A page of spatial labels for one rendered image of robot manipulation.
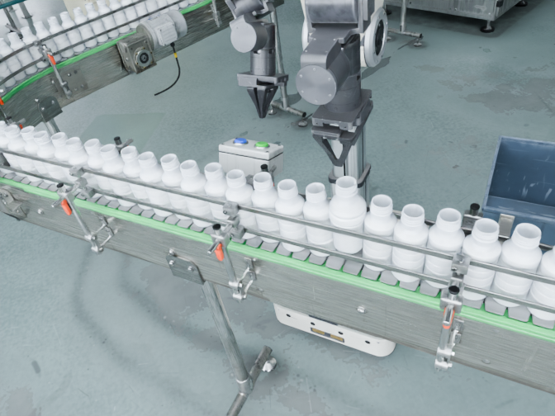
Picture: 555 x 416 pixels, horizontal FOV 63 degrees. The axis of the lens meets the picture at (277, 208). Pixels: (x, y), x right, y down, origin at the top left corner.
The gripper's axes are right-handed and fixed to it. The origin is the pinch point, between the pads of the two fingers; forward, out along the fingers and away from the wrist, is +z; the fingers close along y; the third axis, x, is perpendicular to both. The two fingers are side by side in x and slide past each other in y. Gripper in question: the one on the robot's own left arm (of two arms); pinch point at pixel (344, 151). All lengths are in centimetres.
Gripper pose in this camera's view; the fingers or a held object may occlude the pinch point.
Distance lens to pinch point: 77.8
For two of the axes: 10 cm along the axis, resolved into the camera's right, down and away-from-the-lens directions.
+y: 4.3, -6.5, 6.3
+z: 1.3, 7.4, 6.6
